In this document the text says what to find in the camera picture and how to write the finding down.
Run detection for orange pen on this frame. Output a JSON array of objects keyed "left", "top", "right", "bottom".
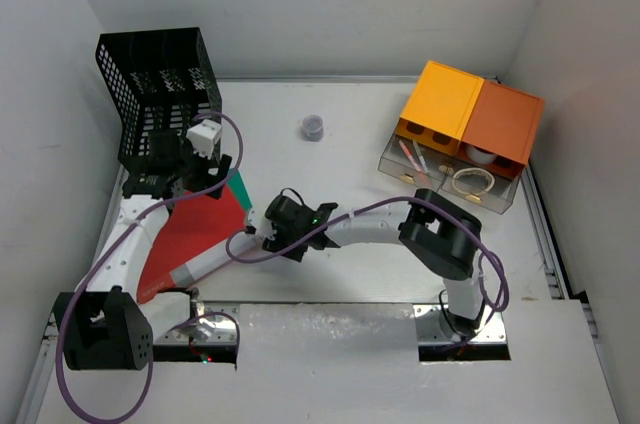
[{"left": 399, "top": 140, "right": 429, "bottom": 186}]

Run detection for green pen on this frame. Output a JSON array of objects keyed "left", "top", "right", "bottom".
[{"left": 412, "top": 141, "right": 429, "bottom": 175}]

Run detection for wide grey tape roll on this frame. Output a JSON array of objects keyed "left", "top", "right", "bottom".
[{"left": 466, "top": 144, "right": 497, "bottom": 165}]

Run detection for beige masking tape ring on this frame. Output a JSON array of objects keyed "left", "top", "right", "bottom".
[{"left": 451, "top": 167, "right": 497, "bottom": 195}]

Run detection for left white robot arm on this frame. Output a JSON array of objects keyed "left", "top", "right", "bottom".
[{"left": 53, "top": 120, "right": 244, "bottom": 371}]

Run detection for green folder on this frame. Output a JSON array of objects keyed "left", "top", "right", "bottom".
[{"left": 227, "top": 172, "right": 252, "bottom": 212}]

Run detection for black mesh file rack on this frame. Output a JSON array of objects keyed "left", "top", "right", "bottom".
[{"left": 95, "top": 27, "right": 222, "bottom": 174}]

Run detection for small clear jar dark contents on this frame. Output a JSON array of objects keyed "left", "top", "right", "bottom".
[{"left": 301, "top": 114, "right": 324, "bottom": 142}]

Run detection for yellow drawer box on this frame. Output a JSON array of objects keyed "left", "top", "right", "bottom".
[{"left": 395, "top": 61, "right": 485, "bottom": 156}]

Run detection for orange drawer box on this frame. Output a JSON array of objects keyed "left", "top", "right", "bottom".
[{"left": 455, "top": 80, "right": 544, "bottom": 180}]

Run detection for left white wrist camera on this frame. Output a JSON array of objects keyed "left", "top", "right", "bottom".
[{"left": 186, "top": 119, "right": 222, "bottom": 160}]

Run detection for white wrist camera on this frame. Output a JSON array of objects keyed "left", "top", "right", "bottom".
[
  {"left": 186, "top": 119, "right": 222, "bottom": 160},
  {"left": 245, "top": 207, "right": 277, "bottom": 252}
]

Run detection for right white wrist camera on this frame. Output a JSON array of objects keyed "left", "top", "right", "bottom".
[{"left": 245, "top": 207, "right": 277, "bottom": 252}]

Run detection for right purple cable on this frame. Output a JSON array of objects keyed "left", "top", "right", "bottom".
[{"left": 224, "top": 196, "right": 511, "bottom": 345}]

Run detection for purple cable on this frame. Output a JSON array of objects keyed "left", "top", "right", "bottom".
[
  {"left": 54, "top": 111, "right": 245, "bottom": 424},
  {"left": 224, "top": 196, "right": 511, "bottom": 345}
]

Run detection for metal front rail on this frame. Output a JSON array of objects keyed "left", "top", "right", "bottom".
[{"left": 14, "top": 301, "right": 511, "bottom": 424}]

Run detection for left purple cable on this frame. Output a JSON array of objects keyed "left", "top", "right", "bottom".
[{"left": 54, "top": 111, "right": 245, "bottom": 424}]

